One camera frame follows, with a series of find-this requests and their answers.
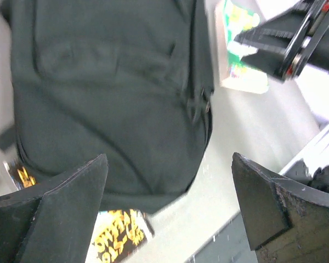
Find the Treehouse storey paperback book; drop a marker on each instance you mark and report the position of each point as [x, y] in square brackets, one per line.
[117, 234]

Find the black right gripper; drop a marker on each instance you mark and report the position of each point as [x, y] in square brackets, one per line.
[305, 40]

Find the black student backpack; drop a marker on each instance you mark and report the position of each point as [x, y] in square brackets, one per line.
[129, 79]

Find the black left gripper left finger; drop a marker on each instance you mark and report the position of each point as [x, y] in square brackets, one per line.
[53, 221]

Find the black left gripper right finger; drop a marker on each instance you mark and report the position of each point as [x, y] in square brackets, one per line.
[285, 220]

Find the green puzzle book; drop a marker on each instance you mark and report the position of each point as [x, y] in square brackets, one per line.
[230, 20]

